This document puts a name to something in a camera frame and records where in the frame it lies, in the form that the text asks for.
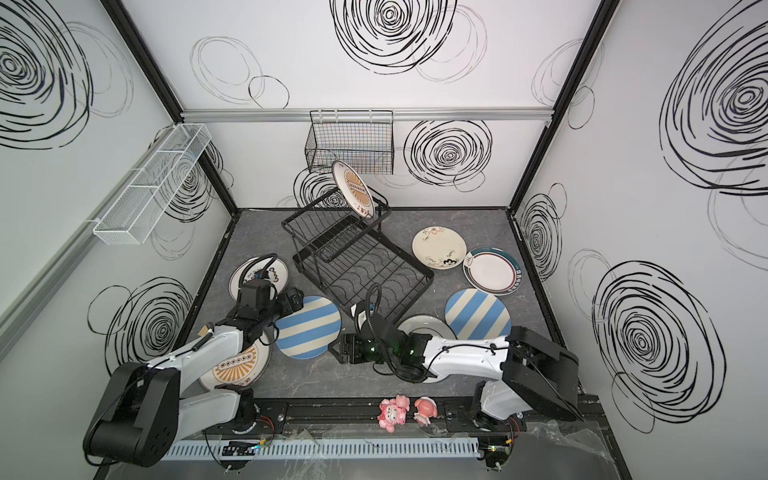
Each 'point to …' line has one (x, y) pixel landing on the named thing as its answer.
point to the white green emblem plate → (429, 325)
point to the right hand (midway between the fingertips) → (333, 353)
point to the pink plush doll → (393, 411)
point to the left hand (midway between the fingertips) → (295, 296)
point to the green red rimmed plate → (493, 270)
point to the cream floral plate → (439, 247)
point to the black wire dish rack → (351, 259)
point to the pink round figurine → (427, 409)
